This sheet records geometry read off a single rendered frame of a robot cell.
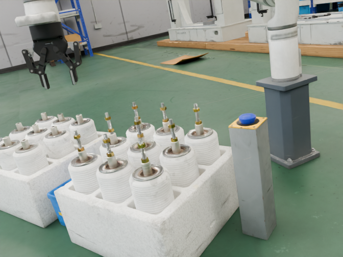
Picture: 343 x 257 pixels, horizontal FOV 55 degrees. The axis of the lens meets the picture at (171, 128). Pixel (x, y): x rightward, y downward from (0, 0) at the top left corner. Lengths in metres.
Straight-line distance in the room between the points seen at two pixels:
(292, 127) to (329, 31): 1.88
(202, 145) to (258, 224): 0.25
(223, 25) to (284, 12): 3.15
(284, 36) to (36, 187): 0.93
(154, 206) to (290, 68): 0.66
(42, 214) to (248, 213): 0.66
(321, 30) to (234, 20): 1.52
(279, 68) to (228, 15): 3.16
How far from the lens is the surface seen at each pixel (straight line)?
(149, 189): 0.75
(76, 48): 0.86
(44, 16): 0.81
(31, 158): 1.17
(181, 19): 5.48
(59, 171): 1.19
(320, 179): 1.17
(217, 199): 0.92
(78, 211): 0.95
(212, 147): 0.92
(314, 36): 3.11
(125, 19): 7.48
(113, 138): 1.00
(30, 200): 1.18
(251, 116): 0.79
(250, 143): 0.78
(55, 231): 1.17
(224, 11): 4.25
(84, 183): 0.93
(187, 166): 0.83
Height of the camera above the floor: 0.60
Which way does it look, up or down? 20 degrees down
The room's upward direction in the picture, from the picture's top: 11 degrees counter-clockwise
